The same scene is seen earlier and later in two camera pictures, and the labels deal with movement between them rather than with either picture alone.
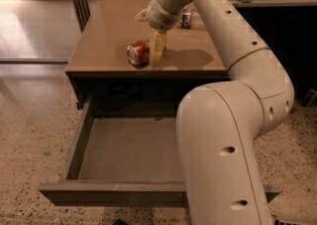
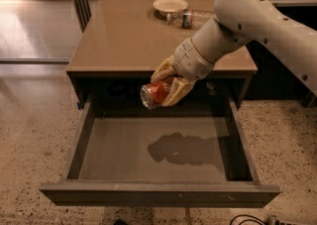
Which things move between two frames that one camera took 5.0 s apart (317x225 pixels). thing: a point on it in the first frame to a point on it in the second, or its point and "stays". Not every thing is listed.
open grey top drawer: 124,162 stays
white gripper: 160,18 to 192,60
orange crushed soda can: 138,53 to 153,94
